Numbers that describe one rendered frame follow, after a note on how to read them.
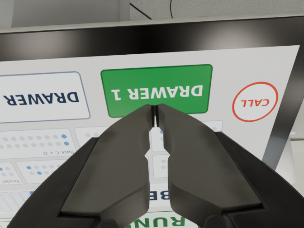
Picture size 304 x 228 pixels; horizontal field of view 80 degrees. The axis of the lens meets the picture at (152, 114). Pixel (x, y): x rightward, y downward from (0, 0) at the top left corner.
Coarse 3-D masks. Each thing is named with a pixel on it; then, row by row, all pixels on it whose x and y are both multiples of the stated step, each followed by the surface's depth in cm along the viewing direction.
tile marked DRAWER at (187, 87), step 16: (192, 64) 15; (208, 64) 15; (112, 80) 16; (128, 80) 16; (144, 80) 16; (160, 80) 16; (176, 80) 16; (192, 80) 16; (208, 80) 16; (112, 96) 16; (128, 96) 16; (144, 96) 16; (160, 96) 16; (176, 96) 16; (192, 96) 16; (208, 96) 16; (112, 112) 17; (128, 112) 17; (192, 112) 17; (208, 112) 17
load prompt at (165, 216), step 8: (144, 216) 25; (152, 216) 25; (160, 216) 25; (168, 216) 25; (176, 216) 25; (0, 224) 26; (136, 224) 26; (144, 224) 26; (152, 224) 26; (160, 224) 26; (168, 224) 26; (176, 224) 26; (184, 224) 26; (192, 224) 26
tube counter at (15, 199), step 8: (0, 192) 22; (8, 192) 22; (16, 192) 22; (24, 192) 22; (32, 192) 22; (0, 200) 23; (8, 200) 23; (16, 200) 23; (24, 200) 23; (0, 208) 24; (8, 208) 24; (16, 208) 24
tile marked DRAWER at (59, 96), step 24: (48, 72) 15; (72, 72) 15; (0, 96) 16; (24, 96) 16; (48, 96) 16; (72, 96) 16; (0, 120) 17; (24, 120) 17; (48, 120) 17; (72, 120) 17
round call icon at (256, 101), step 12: (240, 84) 16; (252, 84) 16; (264, 84) 16; (276, 84) 16; (240, 96) 16; (252, 96) 16; (264, 96) 16; (276, 96) 16; (240, 108) 17; (252, 108) 17; (264, 108) 17; (276, 108) 17; (228, 120) 18; (240, 120) 18; (252, 120) 18; (264, 120) 18
